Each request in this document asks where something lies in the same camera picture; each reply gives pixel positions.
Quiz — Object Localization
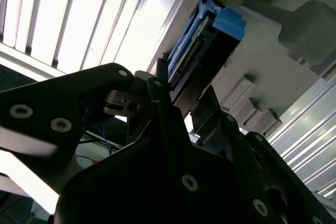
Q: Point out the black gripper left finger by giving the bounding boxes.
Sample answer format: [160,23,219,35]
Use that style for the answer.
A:
[0,57,192,157]

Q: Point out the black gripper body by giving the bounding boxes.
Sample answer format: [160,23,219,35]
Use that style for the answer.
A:
[54,131,336,224]

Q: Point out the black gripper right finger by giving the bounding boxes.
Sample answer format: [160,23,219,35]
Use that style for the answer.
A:
[192,84,266,169]

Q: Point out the hard disk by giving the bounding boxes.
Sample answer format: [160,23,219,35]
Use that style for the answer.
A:
[162,0,248,104]

